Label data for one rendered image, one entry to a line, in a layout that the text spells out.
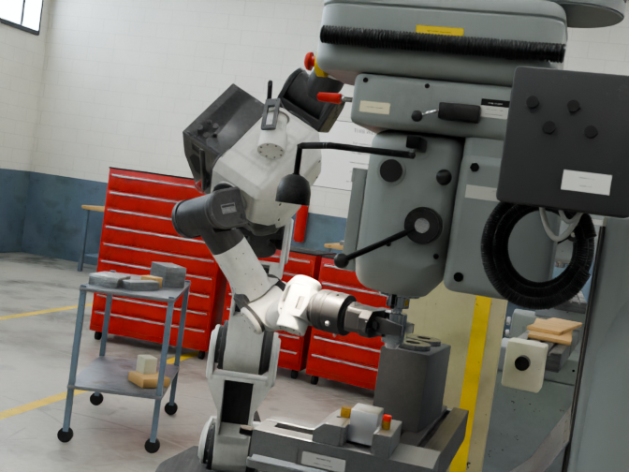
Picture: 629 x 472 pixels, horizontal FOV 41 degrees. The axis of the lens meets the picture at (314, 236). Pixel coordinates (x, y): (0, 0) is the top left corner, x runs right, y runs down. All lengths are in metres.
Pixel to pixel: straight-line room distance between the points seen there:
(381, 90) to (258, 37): 10.15
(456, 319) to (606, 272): 1.98
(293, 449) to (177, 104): 10.64
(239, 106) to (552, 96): 1.03
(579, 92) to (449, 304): 2.21
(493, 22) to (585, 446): 0.77
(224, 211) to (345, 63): 0.53
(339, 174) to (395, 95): 9.53
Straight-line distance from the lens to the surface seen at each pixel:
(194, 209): 2.04
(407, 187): 1.65
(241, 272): 2.06
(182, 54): 12.20
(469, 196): 1.60
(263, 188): 2.05
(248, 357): 2.43
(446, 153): 1.64
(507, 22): 1.63
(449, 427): 2.18
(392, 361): 2.06
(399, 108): 1.64
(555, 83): 1.36
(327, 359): 6.57
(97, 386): 4.72
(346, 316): 1.76
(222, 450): 2.61
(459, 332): 3.49
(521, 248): 1.59
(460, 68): 1.62
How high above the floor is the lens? 1.49
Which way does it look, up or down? 3 degrees down
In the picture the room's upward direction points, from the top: 8 degrees clockwise
